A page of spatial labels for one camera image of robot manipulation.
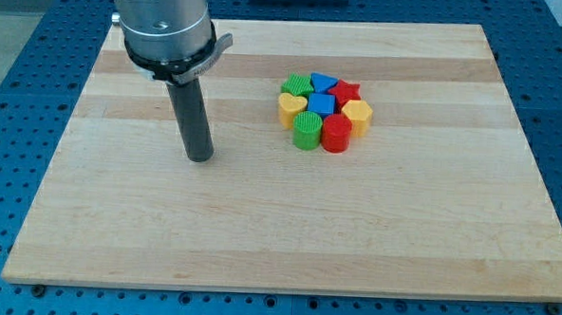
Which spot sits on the black clamp ring flange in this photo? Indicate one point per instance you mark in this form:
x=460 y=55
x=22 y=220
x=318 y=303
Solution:
x=185 y=70

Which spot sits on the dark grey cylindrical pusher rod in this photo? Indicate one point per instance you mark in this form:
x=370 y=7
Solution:
x=188 y=104

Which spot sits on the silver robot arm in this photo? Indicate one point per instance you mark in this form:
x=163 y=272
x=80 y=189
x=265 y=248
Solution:
x=175 y=41

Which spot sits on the yellow heart block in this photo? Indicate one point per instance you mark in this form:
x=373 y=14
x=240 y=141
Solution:
x=288 y=107

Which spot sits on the green star block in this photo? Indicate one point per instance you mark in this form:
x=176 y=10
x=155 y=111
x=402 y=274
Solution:
x=298 y=85

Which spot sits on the green cylinder block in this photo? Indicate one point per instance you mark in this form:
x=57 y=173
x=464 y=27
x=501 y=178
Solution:
x=307 y=130

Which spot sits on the blue pentagon block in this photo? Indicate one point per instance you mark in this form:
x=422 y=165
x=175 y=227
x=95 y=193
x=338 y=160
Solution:
x=322 y=83

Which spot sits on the blue cube block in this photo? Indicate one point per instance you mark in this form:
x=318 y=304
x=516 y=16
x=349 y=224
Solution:
x=321 y=104

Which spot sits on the red cylinder block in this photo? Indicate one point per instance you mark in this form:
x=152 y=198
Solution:
x=336 y=130

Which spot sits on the red star block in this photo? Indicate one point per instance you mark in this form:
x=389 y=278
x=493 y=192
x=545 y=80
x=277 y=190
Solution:
x=344 y=92

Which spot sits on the blue perforated table plate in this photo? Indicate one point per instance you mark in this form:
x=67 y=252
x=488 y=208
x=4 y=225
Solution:
x=46 y=80

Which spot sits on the yellow hexagon block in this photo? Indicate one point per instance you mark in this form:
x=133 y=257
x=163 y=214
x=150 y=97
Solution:
x=360 y=114

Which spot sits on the light wooden board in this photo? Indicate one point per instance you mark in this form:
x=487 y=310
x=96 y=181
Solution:
x=441 y=199

